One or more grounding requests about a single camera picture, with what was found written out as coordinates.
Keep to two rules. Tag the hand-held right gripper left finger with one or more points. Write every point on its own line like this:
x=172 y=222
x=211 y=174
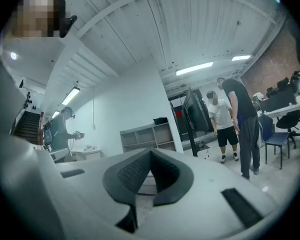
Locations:
x=90 y=184

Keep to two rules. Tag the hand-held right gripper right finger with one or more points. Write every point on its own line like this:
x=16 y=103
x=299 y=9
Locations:
x=202 y=199

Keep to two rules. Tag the white round table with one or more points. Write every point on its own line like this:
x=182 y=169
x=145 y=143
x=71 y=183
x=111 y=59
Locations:
x=90 y=152

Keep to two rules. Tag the black television stand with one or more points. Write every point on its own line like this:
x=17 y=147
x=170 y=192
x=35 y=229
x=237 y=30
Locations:
x=193 y=144

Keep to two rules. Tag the grey shelf unit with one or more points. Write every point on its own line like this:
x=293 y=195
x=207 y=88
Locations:
x=145 y=136

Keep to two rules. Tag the long ceiling tube light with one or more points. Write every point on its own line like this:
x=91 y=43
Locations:
x=241 y=58
x=71 y=95
x=194 y=68
x=55 y=114

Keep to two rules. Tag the dark staircase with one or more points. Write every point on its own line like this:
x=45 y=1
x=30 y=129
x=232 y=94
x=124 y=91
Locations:
x=27 y=126

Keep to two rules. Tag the black television screen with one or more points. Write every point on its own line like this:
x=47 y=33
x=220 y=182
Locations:
x=196 y=111

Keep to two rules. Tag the black bag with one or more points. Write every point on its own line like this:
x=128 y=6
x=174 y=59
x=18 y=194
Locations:
x=160 y=120

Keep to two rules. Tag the blue chair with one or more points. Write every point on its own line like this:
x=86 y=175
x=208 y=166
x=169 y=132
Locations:
x=270 y=136

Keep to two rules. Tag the black office chair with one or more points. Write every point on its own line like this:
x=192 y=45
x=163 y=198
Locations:
x=288 y=120

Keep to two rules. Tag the long white desk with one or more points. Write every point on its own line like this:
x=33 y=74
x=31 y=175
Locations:
x=285 y=110

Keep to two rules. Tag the black desk partition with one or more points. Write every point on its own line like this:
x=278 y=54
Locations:
x=277 y=100

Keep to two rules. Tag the round ceiling lamp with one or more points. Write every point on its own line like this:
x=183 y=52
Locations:
x=13 y=56

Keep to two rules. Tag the person's face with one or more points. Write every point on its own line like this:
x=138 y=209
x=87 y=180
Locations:
x=35 y=16

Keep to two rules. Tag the black head-worn camera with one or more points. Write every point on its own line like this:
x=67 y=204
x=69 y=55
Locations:
x=66 y=26

